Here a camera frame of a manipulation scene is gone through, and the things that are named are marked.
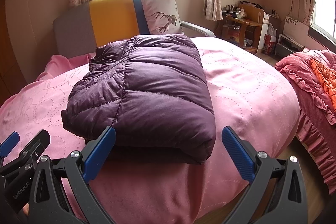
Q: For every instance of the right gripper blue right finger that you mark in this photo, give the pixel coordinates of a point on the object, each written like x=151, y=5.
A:
x=239, y=153

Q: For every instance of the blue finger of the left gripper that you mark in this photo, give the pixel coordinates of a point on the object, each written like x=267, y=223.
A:
x=8, y=144

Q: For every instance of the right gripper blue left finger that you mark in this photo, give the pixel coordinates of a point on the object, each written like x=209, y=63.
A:
x=96, y=152

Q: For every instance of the purple quilted down jacket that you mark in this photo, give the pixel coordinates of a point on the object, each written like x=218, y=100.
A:
x=153, y=91

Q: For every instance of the pink bed cover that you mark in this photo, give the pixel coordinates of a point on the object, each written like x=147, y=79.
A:
x=247, y=94

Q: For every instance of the red ruffled blanket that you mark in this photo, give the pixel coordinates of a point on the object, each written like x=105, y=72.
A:
x=316, y=128

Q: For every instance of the red gift bag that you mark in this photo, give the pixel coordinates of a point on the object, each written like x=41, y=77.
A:
x=269, y=40

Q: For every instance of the white low cabinet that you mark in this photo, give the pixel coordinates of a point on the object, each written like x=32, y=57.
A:
x=286, y=46

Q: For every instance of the grey yellow blue headboard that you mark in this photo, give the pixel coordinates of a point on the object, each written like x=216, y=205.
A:
x=96, y=23

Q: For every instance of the wooden desk with clutter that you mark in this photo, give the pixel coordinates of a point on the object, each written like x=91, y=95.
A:
x=250, y=19

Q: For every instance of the white deer print pillow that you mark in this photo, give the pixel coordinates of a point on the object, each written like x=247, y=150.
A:
x=162, y=17

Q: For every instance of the grey curved bed rail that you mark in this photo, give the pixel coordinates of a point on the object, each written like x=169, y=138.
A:
x=204, y=31

